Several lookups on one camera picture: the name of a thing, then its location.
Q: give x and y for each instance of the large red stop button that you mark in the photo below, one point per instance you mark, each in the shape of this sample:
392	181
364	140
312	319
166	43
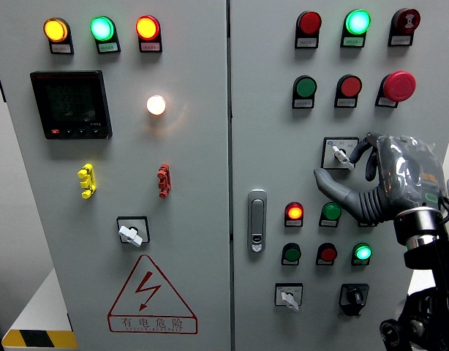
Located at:
400	86

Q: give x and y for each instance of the small lit green lamp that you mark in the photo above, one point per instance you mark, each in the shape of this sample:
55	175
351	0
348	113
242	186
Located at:
362	252

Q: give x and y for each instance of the large red push button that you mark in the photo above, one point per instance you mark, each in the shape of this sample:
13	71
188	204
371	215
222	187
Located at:
350	86

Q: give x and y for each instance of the small red push button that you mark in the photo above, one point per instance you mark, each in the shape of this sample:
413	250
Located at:
328	253

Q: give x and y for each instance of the small lit red lamp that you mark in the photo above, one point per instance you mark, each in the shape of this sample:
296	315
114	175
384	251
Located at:
294	211

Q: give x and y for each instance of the large green push button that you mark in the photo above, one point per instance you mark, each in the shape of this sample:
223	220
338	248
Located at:
306	86

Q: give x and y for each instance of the small green push button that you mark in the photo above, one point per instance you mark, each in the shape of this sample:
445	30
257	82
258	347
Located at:
292	253

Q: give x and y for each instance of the grey cabinet door with lock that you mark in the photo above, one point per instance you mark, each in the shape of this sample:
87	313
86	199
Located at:
268	146

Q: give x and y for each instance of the red buzzer lamp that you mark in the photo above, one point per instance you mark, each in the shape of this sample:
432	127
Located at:
407	20

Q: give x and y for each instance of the silver door lock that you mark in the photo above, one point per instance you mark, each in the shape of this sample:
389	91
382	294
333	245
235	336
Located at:
257	219

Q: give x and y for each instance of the large green indicator lamp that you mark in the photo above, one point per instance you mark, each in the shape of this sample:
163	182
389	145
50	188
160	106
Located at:
102	28
358	22

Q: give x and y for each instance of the large dark red lamp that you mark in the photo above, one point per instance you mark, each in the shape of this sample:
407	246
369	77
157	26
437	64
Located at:
309	22

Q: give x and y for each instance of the grey cabinet door with display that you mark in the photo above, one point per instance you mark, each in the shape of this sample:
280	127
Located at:
195	164

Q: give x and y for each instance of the white glowing lamp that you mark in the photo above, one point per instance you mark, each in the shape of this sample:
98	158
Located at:
156	105

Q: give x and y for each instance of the red warning triangle sticker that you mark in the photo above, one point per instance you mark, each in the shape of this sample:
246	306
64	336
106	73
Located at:
152	323

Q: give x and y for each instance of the large lit red lamp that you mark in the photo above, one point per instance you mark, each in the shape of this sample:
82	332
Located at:
147	28

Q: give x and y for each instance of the black digital display meter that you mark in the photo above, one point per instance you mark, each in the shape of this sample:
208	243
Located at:
71	104

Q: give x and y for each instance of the black cabinet hinge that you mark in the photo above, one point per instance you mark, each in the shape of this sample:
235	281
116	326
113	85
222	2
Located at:
0	86
69	321

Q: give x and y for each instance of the large yellow indicator lamp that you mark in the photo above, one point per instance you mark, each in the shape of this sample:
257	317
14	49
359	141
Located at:
55	30

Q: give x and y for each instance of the black yellow striped tape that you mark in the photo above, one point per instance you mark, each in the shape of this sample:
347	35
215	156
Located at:
38	339

